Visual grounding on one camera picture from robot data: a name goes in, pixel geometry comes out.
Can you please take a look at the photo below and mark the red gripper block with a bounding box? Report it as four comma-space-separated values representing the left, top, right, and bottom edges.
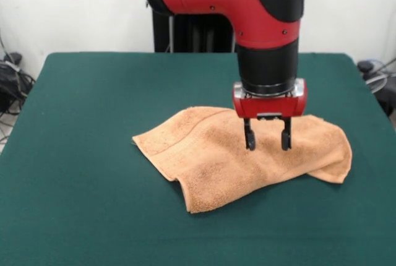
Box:
232, 78, 309, 152

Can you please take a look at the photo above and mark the tan terry towel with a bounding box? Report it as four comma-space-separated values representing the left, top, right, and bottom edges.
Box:
132, 106, 353, 215

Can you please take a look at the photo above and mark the dark green table cloth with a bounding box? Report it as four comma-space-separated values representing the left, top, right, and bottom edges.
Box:
0, 51, 396, 266

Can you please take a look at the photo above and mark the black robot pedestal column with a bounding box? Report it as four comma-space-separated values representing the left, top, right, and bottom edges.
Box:
144, 0, 239, 53

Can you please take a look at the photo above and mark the black cable bundle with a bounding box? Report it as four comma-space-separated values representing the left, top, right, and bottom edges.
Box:
0, 51, 37, 124

